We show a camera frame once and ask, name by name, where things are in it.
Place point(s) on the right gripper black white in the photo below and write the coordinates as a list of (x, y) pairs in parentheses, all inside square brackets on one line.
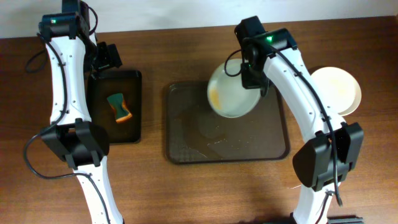
[(253, 79)]

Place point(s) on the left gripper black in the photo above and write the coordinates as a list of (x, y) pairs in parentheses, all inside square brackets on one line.
[(104, 58)]

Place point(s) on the white plate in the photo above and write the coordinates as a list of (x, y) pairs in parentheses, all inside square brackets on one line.
[(340, 88), (227, 96)]

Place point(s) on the orange green sponge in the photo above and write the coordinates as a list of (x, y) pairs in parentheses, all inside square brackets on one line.
[(119, 107)]

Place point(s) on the white plate back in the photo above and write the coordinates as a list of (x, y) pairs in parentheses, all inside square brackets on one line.
[(340, 88)]

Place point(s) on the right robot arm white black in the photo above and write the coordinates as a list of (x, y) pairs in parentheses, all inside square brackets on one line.
[(331, 145)]

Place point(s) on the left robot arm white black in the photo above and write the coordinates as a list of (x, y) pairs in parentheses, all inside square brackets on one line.
[(72, 136)]

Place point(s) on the small black tray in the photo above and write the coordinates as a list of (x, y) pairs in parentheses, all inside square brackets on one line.
[(104, 84)]

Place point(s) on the large brown serving tray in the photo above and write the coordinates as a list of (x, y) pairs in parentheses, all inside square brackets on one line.
[(195, 134)]

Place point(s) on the black base bracket right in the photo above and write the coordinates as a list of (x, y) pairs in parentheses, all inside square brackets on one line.
[(346, 220)]

